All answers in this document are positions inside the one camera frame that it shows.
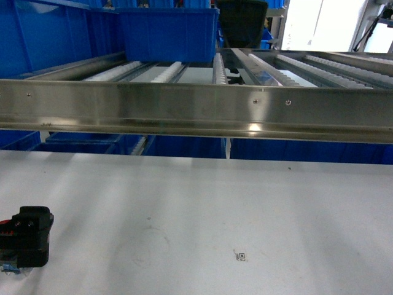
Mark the red mushroom push button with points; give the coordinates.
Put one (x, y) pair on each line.
(7, 228)

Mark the black office chair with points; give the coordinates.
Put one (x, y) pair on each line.
(242, 23)

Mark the large blue bin far left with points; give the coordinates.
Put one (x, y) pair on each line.
(42, 34)

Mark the blue bin on roller shelf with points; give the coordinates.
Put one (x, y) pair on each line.
(169, 34)

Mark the blue bin below shelf left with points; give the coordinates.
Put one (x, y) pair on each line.
(91, 143)

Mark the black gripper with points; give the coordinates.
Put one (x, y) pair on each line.
(29, 246)

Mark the blue bin below shelf right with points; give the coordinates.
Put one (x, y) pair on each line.
(311, 151)

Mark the stainless steel roller shelf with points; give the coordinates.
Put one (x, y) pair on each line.
(244, 93)

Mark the blue bin below shelf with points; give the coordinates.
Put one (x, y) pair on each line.
(91, 143)
(311, 151)

